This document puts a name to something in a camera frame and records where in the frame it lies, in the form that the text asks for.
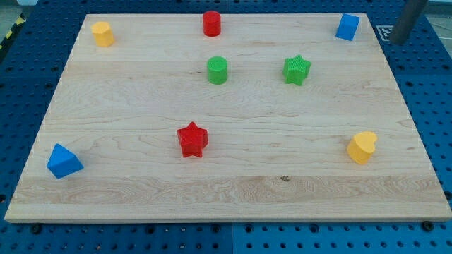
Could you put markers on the yellow heart block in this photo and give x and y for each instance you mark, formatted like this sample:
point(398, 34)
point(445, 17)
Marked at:
point(362, 146)

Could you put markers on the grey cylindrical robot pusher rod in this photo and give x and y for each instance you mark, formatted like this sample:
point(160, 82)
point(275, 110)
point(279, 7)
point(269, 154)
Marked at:
point(406, 21)

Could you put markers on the light wooden board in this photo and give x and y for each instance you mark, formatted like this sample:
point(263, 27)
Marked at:
point(276, 152)

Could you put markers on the white fiducial marker tag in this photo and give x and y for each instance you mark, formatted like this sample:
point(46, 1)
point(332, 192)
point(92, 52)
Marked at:
point(384, 32)

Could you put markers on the blue triangular prism block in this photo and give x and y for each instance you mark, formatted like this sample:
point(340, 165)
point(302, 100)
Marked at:
point(63, 162)

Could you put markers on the green star block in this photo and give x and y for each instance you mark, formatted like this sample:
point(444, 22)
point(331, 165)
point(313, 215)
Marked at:
point(296, 70)

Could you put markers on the green cylinder block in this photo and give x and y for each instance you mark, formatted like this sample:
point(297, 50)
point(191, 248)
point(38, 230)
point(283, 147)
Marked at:
point(217, 70)

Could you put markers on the red cylinder block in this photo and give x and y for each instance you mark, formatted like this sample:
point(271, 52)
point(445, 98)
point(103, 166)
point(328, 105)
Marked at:
point(211, 23)

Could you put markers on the red star block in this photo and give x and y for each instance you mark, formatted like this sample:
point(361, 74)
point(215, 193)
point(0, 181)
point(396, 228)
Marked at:
point(192, 140)

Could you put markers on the blue cube block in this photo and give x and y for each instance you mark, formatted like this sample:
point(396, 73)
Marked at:
point(347, 27)

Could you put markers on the yellow hexagon block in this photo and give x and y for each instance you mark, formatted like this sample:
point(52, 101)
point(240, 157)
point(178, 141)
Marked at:
point(102, 33)

